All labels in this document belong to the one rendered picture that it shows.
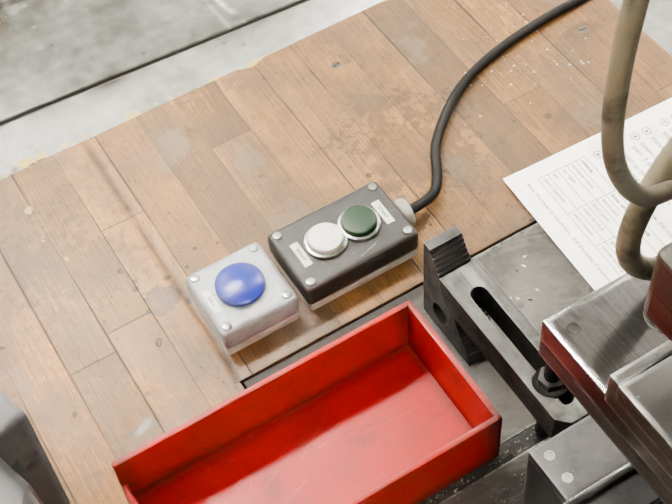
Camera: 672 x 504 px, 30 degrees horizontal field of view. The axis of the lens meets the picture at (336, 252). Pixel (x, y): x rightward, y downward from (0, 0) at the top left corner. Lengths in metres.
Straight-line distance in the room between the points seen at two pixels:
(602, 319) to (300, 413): 0.31
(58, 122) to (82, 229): 1.35
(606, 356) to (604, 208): 0.38
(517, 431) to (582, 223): 0.20
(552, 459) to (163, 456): 0.28
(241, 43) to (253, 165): 1.40
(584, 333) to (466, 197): 0.38
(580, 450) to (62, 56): 1.86
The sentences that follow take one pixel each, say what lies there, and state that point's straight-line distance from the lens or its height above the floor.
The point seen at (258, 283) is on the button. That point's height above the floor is 0.94.
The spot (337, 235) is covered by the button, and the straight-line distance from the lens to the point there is 1.01.
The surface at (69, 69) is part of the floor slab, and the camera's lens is 2.53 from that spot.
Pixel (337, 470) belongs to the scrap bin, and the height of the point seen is 0.91.
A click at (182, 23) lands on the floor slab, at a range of 2.57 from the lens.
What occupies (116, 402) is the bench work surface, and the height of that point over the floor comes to 0.90.
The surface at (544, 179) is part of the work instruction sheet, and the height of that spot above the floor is 0.90.
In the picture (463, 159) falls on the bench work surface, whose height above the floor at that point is 0.90.
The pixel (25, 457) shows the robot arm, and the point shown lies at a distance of 0.47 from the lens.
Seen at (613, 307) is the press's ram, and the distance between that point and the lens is 0.73.
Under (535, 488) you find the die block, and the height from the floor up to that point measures 0.95.
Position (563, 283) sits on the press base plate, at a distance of 1.03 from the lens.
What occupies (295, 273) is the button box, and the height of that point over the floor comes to 0.93.
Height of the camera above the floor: 1.75
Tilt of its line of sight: 54 degrees down
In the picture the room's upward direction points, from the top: 5 degrees counter-clockwise
